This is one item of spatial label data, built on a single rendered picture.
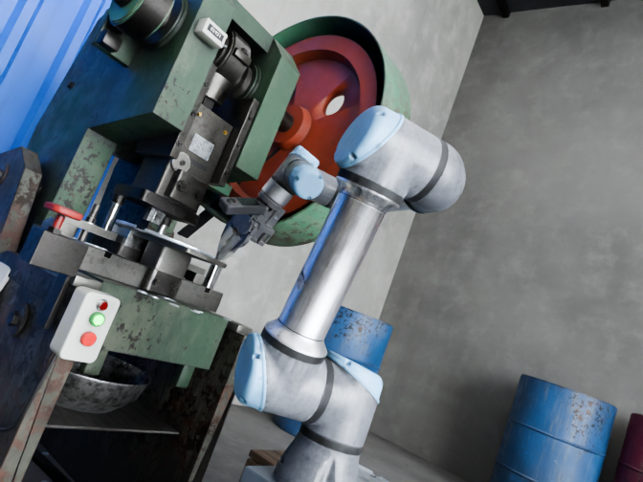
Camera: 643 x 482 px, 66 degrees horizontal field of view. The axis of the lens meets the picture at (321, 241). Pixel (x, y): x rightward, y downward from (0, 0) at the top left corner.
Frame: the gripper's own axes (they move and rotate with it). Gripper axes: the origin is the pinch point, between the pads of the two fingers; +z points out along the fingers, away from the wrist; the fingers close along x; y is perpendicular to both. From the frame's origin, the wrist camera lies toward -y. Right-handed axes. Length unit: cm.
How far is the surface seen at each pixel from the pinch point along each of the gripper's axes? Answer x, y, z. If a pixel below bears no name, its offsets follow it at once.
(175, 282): 2.7, -3.0, 12.7
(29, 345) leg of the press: -6.4, -31.5, 33.0
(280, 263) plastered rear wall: 131, 177, 36
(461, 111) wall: 206, 329, -166
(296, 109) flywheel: 45, 28, -44
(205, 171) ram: 24.7, -1.0, -12.3
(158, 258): 5.1, -10.3, 9.3
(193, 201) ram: 18.0, -2.9, -4.8
